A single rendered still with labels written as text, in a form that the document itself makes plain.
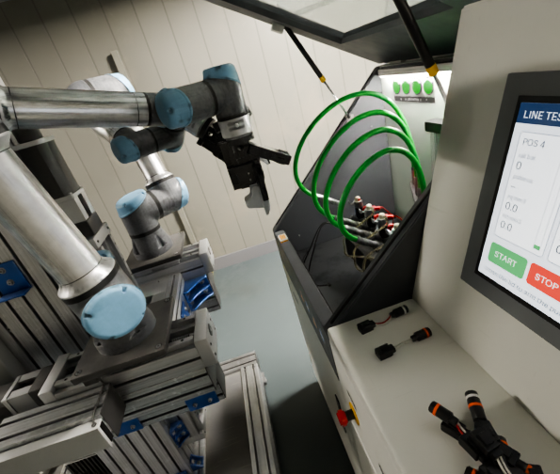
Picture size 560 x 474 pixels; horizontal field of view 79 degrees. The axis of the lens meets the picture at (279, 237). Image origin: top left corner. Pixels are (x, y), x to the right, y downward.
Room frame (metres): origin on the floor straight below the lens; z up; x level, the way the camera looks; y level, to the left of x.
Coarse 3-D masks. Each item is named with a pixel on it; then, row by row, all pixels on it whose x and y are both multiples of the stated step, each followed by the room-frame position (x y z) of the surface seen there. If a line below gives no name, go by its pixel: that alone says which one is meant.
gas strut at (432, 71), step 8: (392, 0) 0.66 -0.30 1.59; (400, 0) 0.65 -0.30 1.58; (400, 8) 0.65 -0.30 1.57; (408, 8) 0.65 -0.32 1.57; (408, 16) 0.65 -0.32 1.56; (408, 24) 0.66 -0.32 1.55; (416, 24) 0.66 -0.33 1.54; (408, 32) 0.66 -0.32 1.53; (416, 32) 0.66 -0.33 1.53; (416, 40) 0.66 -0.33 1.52; (424, 40) 0.66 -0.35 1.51; (416, 48) 0.67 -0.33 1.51; (424, 48) 0.66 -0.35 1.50; (424, 56) 0.66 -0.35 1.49; (424, 64) 0.67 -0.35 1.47; (432, 64) 0.66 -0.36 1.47; (432, 72) 0.66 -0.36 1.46; (440, 88) 0.67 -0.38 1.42
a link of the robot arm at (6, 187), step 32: (0, 128) 0.58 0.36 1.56; (0, 160) 0.57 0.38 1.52; (0, 192) 0.55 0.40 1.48; (32, 192) 0.58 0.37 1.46; (32, 224) 0.56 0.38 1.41; (64, 224) 0.59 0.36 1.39; (32, 256) 0.57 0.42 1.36; (64, 256) 0.56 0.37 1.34; (96, 256) 0.61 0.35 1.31; (64, 288) 0.56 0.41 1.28; (96, 288) 0.56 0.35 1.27; (128, 288) 0.58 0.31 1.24; (96, 320) 0.54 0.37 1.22; (128, 320) 0.57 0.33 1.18
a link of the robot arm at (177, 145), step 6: (156, 126) 1.08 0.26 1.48; (156, 132) 1.06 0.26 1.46; (162, 132) 1.06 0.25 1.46; (168, 132) 1.06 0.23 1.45; (174, 132) 1.06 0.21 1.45; (180, 132) 1.07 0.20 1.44; (156, 138) 1.04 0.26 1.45; (162, 138) 1.05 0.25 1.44; (168, 138) 1.07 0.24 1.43; (174, 138) 1.08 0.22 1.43; (180, 138) 1.09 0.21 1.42; (162, 144) 1.06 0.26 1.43; (168, 144) 1.07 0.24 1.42; (174, 144) 1.09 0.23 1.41; (180, 144) 1.11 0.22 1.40; (168, 150) 1.11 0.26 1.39; (174, 150) 1.12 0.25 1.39
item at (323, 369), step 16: (304, 320) 1.04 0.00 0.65; (304, 336) 1.26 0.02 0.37; (320, 352) 0.82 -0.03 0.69; (320, 368) 0.95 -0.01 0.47; (320, 384) 1.15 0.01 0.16; (336, 384) 0.66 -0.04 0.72; (336, 400) 0.72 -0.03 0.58; (336, 416) 0.86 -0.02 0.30; (352, 448) 0.67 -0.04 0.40; (352, 464) 0.78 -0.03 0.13
